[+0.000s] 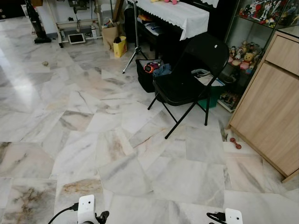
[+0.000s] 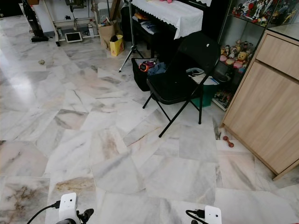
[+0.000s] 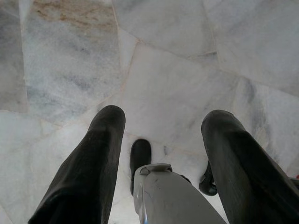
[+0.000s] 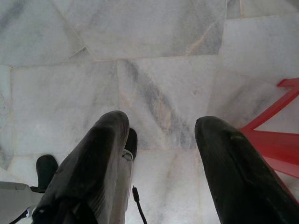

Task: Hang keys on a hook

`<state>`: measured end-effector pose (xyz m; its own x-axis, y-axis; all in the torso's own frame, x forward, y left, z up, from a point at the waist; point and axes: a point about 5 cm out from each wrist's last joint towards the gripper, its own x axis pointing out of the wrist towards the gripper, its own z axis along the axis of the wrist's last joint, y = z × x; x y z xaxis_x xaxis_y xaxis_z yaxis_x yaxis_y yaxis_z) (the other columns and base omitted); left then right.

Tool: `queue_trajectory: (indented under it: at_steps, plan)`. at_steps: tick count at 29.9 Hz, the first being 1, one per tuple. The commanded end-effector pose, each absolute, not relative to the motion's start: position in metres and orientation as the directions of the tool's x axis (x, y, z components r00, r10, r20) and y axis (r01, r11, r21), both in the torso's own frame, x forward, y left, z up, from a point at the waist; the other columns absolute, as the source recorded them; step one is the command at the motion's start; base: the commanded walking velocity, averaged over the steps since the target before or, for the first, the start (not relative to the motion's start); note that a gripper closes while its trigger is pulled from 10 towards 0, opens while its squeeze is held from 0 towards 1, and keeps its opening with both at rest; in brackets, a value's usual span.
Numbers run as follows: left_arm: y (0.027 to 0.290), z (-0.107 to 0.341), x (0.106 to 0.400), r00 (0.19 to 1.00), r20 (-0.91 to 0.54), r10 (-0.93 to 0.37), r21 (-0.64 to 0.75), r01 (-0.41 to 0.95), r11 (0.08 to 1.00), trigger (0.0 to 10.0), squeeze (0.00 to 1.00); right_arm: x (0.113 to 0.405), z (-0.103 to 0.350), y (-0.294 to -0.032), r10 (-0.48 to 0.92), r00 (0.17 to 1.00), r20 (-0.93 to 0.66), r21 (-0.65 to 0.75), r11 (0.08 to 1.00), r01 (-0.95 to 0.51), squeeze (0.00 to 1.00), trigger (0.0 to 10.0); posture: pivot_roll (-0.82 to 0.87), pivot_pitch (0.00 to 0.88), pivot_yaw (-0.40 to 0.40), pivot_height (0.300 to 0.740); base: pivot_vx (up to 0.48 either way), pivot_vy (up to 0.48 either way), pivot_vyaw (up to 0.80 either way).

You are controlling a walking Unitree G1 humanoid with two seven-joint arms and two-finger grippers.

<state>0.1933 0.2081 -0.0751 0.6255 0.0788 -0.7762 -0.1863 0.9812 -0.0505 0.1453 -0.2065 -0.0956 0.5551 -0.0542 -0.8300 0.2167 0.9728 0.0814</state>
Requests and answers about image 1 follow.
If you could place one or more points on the black bag with clothes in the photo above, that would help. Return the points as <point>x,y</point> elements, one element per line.
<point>145,79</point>

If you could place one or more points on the small red dumbbell toy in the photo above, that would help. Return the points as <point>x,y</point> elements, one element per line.
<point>235,143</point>

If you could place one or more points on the light wooden cabinet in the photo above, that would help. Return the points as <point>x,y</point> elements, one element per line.
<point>271,107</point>

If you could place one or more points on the black folding chair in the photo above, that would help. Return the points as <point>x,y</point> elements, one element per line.
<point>187,84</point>

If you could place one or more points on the green plastic bin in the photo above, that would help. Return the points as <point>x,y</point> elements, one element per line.
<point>215,95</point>

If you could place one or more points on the yellow paper bag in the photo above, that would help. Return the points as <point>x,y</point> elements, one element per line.
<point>120,48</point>

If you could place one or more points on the white papers pile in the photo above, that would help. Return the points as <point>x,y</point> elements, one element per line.
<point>208,78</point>

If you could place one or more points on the white flat tablet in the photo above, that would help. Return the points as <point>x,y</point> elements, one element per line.
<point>77,38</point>

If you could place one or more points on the brown paper bag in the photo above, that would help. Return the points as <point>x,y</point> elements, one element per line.
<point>109,35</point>

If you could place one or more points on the black piano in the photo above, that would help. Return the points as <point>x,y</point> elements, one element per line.
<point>159,35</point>

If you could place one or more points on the silver tripod stand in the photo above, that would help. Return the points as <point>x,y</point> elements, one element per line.
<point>136,28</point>

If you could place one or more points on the white metal rack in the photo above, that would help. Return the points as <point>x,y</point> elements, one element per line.
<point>74,21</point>

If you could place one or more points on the black upright vacuum cleaner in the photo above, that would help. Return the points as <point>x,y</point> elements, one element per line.
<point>36,25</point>

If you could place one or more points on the yellow plush bear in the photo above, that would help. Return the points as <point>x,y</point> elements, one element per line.
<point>249,58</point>

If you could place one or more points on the glass toy display cabinet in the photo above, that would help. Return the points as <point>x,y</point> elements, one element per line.
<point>261,14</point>

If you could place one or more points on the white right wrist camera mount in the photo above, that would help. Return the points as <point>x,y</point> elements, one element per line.
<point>233,217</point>

